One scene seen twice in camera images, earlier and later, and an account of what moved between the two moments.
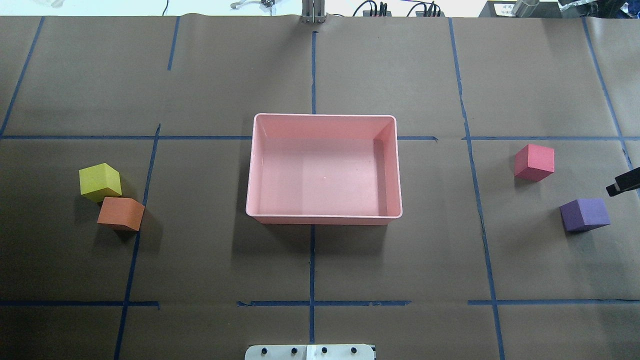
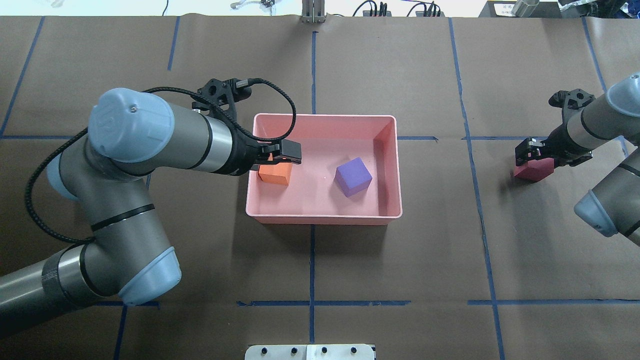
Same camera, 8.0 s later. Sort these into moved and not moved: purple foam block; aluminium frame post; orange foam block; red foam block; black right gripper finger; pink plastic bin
Moved: orange foam block; black right gripper finger; purple foam block
Not moved: red foam block; aluminium frame post; pink plastic bin
